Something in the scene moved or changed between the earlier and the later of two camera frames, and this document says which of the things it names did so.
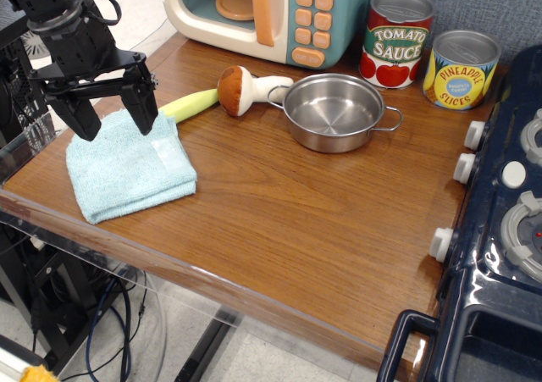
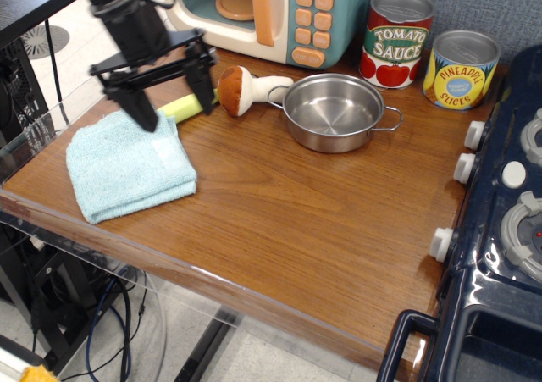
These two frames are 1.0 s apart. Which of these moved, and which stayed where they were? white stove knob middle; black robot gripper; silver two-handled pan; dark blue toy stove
Moved: black robot gripper
Stayed: silver two-handled pan; dark blue toy stove; white stove knob middle
